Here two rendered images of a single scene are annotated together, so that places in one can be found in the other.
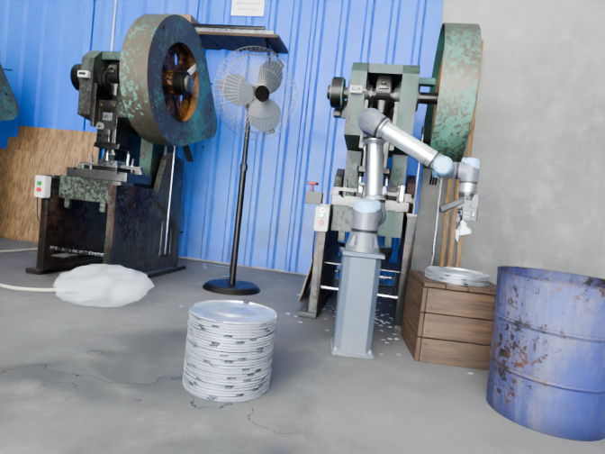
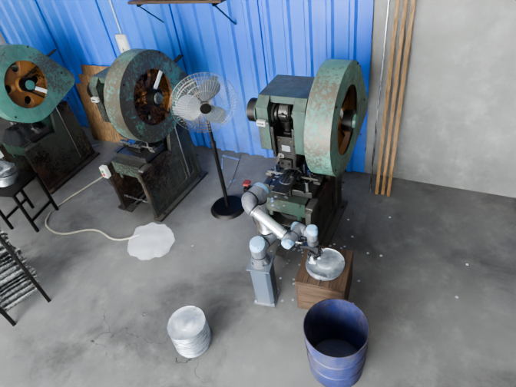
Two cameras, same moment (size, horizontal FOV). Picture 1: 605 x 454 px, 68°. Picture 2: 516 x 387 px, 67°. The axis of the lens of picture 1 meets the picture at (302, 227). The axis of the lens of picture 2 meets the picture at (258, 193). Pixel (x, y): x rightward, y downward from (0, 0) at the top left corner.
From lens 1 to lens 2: 2.40 m
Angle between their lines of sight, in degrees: 41
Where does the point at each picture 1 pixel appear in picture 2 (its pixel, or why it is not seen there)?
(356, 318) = (262, 292)
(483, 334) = not seen: hidden behind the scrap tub
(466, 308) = (319, 293)
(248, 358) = (192, 347)
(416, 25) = not seen: outside the picture
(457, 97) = (318, 160)
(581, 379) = (329, 375)
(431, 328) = (302, 298)
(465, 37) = (321, 112)
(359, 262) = (256, 272)
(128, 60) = (112, 117)
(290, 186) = not seen: hidden behind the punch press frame
